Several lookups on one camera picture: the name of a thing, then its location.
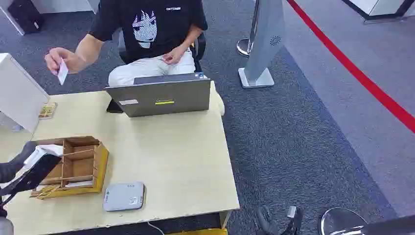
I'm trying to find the white platform black edge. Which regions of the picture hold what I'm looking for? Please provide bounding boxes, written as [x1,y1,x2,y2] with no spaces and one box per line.
[341,0,415,25]

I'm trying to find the white desk partition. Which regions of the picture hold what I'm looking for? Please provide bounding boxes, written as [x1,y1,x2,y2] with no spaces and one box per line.
[0,52,50,134]

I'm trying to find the wooden card box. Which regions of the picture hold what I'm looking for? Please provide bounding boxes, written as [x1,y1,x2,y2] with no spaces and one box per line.
[30,136,110,200]

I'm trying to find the white card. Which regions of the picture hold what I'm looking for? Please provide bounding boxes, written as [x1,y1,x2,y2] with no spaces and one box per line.
[64,180,95,188]
[57,59,69,86]

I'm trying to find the chrome stanchion post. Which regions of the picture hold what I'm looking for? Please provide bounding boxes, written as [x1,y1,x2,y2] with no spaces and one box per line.
[236,0,261,58]

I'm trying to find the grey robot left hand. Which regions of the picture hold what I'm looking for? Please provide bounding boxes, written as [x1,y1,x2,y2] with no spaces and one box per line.
[0,141,38,184]

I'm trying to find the person's right hand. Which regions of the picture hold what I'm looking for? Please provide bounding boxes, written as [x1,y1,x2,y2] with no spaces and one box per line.
[44,47,82,76]

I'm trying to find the person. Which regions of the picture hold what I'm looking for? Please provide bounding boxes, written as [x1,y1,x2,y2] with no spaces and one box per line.
[44,0,225,117]

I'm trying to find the grey card reader device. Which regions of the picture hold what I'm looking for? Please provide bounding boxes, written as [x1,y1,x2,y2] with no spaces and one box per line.
[103,182,145,212]

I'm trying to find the person's left hand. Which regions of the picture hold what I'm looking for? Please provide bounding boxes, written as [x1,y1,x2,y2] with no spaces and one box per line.
[162,46,187,66]

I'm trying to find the white card in box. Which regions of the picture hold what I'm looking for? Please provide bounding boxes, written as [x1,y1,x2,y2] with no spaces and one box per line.
[64,180,95,188]

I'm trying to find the grey laptop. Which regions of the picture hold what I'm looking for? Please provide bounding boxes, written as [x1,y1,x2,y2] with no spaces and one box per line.
[105,72,212,118]

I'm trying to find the yellow box under desk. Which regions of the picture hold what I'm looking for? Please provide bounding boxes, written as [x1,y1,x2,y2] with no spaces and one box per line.
[168,228,228,235]

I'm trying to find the chrome stanchion base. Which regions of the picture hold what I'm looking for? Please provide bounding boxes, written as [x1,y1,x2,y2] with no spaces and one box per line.
[318,207,369,235]

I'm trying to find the black cabinet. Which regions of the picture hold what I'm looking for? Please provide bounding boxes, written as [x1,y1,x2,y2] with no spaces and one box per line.
[7,0,46,35]

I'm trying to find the white device cable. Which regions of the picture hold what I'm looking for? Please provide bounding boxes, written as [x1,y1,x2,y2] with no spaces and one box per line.
[147,221,165,235]

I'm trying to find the black robot right foot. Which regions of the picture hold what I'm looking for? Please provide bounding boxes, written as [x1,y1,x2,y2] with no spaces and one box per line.
[280,206,304,235]

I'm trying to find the red barrier belt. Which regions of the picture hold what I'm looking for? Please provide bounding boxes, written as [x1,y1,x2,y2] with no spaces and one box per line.
[286,0,415,134]

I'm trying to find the black laptop stand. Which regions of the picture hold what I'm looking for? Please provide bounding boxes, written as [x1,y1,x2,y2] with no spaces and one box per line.
[106,98,124,114]

